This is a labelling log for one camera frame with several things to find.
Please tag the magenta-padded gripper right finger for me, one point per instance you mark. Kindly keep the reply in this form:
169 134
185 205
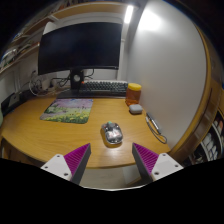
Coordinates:
146 160

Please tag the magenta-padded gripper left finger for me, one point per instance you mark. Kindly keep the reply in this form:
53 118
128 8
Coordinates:
78 160

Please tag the transparent computer mouse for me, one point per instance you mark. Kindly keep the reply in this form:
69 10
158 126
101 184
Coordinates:
112 133

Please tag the flower meadow print mouse pad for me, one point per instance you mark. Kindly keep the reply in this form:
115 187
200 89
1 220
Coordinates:
68 110

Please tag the small grey earbuds case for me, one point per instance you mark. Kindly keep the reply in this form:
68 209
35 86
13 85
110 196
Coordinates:
135 109

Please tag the amber jar with yellow lid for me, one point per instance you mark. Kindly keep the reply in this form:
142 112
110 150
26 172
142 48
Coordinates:
133 96

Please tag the dark mechanical keyboard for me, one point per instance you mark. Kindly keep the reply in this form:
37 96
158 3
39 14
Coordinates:
105 88

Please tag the silver and black computer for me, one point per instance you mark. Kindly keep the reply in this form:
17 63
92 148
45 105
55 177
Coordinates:
11 100

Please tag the black computer monitor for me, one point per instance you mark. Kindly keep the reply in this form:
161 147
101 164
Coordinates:
80 46

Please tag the white tube light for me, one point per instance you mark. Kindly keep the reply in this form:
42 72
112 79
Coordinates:
128 14

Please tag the wooden wall shelf unit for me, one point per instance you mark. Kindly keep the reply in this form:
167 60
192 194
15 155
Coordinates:
20 55

